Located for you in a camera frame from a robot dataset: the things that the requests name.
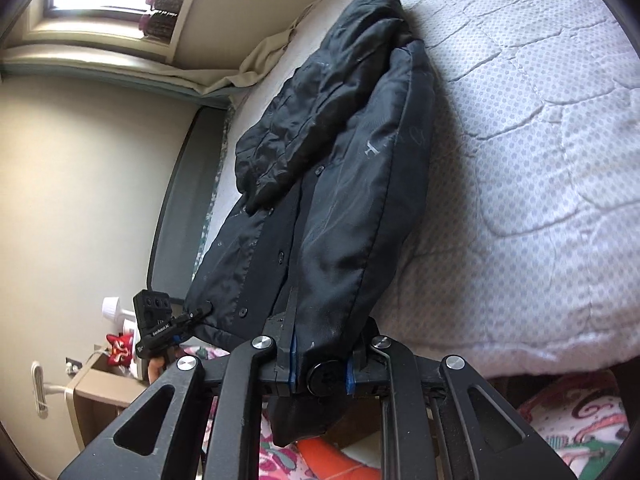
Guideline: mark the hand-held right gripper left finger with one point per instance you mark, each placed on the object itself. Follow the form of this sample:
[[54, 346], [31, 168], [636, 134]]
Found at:
[[287, 370]]

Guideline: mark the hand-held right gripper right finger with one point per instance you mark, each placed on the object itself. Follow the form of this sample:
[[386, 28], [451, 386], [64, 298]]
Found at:
[[356, 372]]

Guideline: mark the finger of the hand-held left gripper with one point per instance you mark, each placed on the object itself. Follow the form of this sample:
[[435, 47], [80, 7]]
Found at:
[[190, 325], [200, 308]]

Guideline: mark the dark navy printed coat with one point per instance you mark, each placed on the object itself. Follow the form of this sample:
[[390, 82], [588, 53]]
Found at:
[[340, 200]]

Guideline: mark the person's left hand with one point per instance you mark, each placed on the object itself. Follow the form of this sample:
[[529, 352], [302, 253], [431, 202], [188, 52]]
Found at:
[[156, 370]]

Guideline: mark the white bottle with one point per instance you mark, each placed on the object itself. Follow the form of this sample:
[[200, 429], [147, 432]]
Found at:
[[114, 310]]

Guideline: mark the red toy figure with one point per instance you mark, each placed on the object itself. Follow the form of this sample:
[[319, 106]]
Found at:
[[120, 350]]

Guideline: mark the wooden nightstand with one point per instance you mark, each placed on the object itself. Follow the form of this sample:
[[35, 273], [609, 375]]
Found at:
[[100, 390]]

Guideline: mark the orange object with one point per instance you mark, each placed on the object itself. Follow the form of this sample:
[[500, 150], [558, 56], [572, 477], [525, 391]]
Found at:
[[345, 462]]

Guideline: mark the dark grey headboard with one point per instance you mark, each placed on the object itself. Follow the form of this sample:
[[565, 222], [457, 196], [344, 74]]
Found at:
[[175, 195]]

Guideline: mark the person's pink floral clothing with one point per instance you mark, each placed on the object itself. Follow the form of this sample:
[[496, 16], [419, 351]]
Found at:
[[575, 430]]

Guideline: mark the white quilted bed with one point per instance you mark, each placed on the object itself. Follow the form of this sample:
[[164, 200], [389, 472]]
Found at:
[[525, 185]]

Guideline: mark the beige and teal curtain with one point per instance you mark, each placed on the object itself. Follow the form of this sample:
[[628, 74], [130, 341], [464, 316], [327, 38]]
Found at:
[[265, 55]]

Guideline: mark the dark filled glass jar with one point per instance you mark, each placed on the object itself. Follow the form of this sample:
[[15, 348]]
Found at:
[[156, 27]]

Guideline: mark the black wall socket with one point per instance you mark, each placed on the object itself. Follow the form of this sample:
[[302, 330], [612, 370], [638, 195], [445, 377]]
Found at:
[[72, 364]]

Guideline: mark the white wall plug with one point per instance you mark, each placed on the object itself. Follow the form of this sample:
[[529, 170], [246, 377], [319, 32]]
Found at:
[[39, 385]]

